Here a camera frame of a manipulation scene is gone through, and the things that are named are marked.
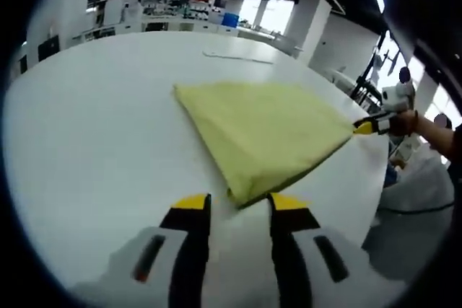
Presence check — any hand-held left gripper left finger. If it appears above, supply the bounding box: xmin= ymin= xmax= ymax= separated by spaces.
xmin=71 ymin=193 xmax=213 ymax=308

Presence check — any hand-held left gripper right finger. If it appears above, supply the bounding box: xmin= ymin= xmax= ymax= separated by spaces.
xmin=266 ymin=192 xmax=394 ymax=308

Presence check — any yellow blue grey garment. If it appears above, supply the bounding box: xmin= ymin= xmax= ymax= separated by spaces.
xmin=173 ymin=80 xmax=357 ymax=210

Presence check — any person's right hand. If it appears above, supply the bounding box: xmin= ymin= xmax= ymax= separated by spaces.
xmin=388 ymin=110 xmax=420 ymax=138

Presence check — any black tripod stand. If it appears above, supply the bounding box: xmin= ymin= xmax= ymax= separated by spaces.
xmin=352 ymin=32 xmax=387 ymax=107

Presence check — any white pillar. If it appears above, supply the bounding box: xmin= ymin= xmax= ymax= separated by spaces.
xmin=288 ymin=0 xmax=331 ymax=63
xmin=27 ymin=0 xmax=91 ymax=67

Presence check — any bright window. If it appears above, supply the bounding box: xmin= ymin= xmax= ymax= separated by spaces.
xmin=240 ymin=0 xmax=295 ymax=33

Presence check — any white lab counter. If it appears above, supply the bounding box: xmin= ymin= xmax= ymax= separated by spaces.
xmin=71 ymin=15 xmax=300 ymax=56

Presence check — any black box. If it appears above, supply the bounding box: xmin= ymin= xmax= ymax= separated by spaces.
xmin=37 ymin=35 xmax=60 ymax=63

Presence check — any black cable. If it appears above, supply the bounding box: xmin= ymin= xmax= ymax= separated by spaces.
xmin=378 ymin=199 xmax=454 ymax=214

